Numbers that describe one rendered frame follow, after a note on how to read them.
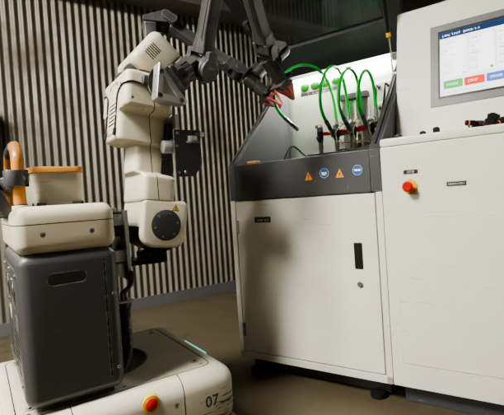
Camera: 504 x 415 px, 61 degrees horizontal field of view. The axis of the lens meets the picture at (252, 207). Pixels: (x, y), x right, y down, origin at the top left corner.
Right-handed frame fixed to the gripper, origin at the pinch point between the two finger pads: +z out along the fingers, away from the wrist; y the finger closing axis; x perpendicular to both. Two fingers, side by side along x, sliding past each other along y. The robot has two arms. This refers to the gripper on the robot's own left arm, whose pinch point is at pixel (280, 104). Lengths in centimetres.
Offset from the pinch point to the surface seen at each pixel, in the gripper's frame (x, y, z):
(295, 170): 26.4, -10.5, 21.9
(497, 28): -50, -55, 49
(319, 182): 27.3, -16.8, 32.1
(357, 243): 40, -22, 57
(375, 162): 16, -35, 42
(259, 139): 9.6, 21.6, 1.1
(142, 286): 94, 180, -5
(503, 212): 18, -60, 79
